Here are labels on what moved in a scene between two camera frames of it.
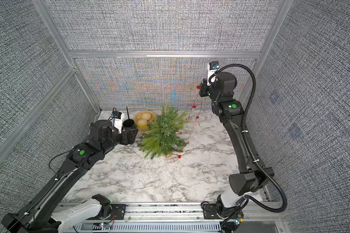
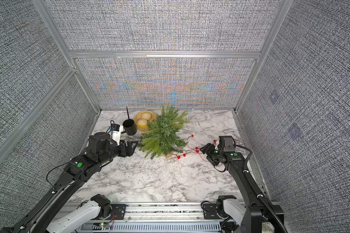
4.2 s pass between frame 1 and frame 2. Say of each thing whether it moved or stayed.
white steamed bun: stayed
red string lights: moved
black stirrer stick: stayed
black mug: stayed
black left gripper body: moved
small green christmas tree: stayed
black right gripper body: moved
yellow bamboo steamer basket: stayed
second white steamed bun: stayed
